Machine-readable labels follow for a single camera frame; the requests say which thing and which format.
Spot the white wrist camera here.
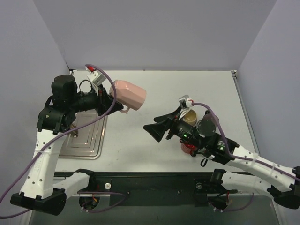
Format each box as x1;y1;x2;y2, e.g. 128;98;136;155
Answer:
87;71;106;87
179;95;194;120

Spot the aluminium table edge rail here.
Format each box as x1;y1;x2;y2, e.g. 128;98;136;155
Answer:
231;70;260;155

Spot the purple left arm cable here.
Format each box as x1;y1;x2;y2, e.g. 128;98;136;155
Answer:
0;63;128;218

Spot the red mug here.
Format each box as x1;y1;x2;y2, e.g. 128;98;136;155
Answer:
181;143;197;157

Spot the cream mug with blue drips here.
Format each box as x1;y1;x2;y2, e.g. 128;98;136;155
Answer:
182;110;198;126

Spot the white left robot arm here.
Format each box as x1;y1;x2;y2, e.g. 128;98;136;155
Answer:
10;75;123;215

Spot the brown striped mug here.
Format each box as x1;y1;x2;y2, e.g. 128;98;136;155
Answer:
70;123;79;137

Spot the lavender mug with black handle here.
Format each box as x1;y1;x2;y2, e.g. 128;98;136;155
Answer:
202;110;219;126

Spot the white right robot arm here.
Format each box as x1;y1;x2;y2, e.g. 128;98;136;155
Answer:
143;107;300;209

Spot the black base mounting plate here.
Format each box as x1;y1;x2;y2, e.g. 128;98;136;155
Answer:
53;172;237;207

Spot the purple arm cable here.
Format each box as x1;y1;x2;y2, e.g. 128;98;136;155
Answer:
191;101;300;213
0;63;128;218

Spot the stainless steel tray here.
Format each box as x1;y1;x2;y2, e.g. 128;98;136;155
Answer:
59;117;107;160

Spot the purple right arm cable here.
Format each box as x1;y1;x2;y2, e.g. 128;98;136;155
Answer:
191;101;300;213

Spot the pink mug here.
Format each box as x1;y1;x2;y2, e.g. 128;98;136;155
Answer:
109;80;147;113

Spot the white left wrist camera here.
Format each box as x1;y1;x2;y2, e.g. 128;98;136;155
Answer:
87;71;106;87

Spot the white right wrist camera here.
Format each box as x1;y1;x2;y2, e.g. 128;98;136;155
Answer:
179;95;194;120

